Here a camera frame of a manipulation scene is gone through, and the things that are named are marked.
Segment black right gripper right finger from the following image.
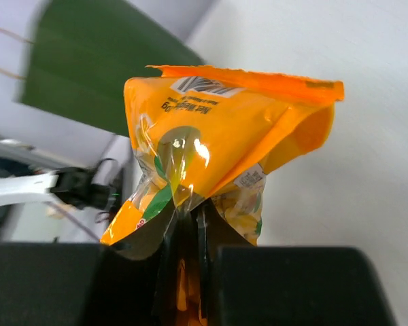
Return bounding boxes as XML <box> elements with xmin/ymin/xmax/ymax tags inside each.
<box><xmin>195</xmin><ymin>200</ymin><xmax>396</xmax><ymax>325</ymax></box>

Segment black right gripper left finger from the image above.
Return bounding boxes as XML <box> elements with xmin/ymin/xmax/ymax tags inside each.
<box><xmin>0</xmin><ymin>204</ymin><xmax>177</xmax><ymax>325</ymax></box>

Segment orange snack bag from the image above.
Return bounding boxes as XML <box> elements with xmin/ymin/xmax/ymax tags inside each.
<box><xmin>101</xmin><ymin>65</ymin><xmax>345</xmax><ymax>318</ymax></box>

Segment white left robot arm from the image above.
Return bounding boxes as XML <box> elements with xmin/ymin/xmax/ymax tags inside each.
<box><xmin>0</xmin><ymin>167</ymin><xmax>120</xmax><ymax>211</ymax></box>

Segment aluminium table frame rail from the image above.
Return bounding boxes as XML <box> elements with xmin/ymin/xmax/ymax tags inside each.
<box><xmin>0</xmin><ymin>136</ymin><xmax>63</xmax><ymax>170</ymax></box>

